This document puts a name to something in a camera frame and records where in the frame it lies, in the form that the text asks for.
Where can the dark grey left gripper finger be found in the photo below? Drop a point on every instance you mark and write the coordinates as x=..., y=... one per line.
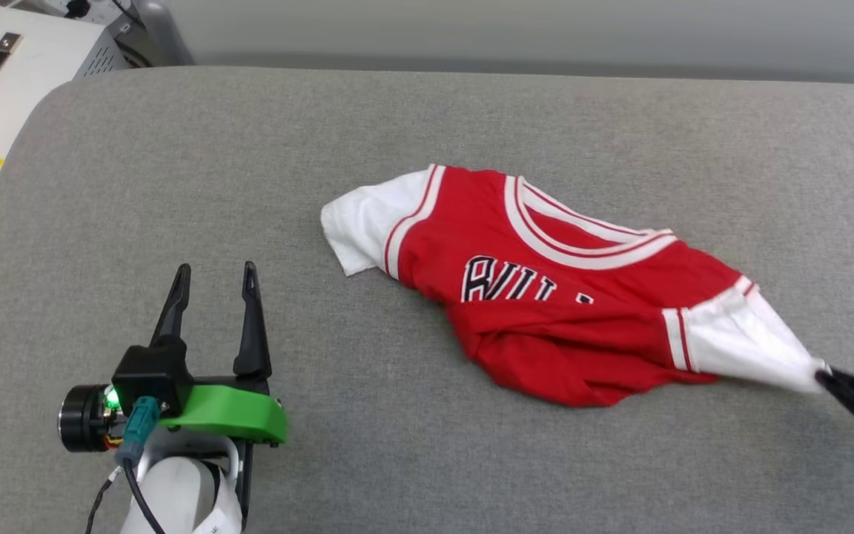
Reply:
x=253, y=334
x=175, y=311

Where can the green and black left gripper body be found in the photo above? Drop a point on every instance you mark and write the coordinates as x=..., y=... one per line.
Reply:
x=234, y=415

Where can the red Bulls basketball jersey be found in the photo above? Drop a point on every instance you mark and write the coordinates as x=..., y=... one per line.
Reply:
x=545, y=334

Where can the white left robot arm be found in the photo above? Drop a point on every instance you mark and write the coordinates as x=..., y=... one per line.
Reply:
x=175, y=489

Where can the white metal appliance box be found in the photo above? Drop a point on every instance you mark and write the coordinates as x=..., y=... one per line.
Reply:
x=34, y=81

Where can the black power plug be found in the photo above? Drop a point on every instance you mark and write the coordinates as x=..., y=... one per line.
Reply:
x=77, y=7

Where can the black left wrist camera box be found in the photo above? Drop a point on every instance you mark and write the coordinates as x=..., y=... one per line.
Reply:
x=149, y=374

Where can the grey metal frame leg rounded foot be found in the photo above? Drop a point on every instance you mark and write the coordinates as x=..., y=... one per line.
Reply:
x=164, y=33

